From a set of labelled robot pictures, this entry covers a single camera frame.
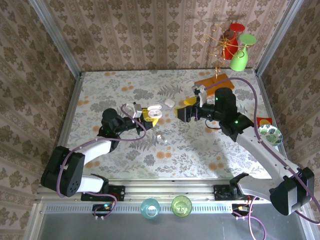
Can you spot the leaf pattern bowl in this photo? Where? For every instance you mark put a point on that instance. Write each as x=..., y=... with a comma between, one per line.
x=271, y=135

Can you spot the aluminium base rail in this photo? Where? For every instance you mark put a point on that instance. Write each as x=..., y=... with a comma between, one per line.
x=170, y=191

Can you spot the aluminium side rail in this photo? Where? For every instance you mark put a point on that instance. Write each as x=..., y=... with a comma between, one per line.
x=72, y=105
x=266, y=100

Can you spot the orange wooden stand base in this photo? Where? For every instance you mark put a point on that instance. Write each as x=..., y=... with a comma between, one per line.
x=206, y=82

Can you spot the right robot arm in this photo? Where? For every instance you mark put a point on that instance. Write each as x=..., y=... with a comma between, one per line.
x=265, y=157

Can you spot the white oval earbud case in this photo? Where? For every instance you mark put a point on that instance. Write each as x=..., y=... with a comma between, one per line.
x=153, y=111

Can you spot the grey metal shelf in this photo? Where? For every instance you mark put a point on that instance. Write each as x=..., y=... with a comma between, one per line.
x=175, y=227

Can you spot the green plastic wine glass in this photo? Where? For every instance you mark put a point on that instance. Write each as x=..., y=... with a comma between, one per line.
x=238, y=62

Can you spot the floral patterned table cover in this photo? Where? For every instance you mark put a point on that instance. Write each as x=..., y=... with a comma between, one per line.
x=112, y=82

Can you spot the red packet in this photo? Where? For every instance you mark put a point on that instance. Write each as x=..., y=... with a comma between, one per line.
x=262, y=120

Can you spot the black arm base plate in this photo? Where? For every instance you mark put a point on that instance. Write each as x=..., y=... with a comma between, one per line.
x=221, y=193
x=117, y=193

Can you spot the green translucent cup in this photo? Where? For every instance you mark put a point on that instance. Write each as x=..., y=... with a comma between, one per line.
x=181, y=206

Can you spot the white boxy earbud case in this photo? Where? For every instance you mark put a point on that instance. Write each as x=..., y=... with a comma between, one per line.
x=169, y=102

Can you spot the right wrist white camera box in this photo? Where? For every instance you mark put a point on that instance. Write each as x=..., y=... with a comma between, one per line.
x=202, y=96

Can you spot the small black controller board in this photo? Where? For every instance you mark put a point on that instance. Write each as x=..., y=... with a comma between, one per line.
x=103, y=207
x=241, y=208

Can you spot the red plastic wine glass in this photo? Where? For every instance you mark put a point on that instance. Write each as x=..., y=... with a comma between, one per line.
x=237, y=27

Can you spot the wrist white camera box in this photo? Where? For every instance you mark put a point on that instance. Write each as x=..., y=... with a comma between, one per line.
x=137, y=111
x=202, y=96

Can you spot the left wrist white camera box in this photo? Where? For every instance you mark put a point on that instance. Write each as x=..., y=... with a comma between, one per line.
x=137, y=111

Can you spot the aluminium frame post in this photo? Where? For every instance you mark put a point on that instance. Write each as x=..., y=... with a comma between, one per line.
x=57, y=37
x=277, y=37

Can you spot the blue translucent cup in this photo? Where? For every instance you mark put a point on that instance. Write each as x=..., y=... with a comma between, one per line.
x=150, y=208

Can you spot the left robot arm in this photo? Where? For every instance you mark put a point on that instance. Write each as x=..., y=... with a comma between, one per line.
x=72, y=185

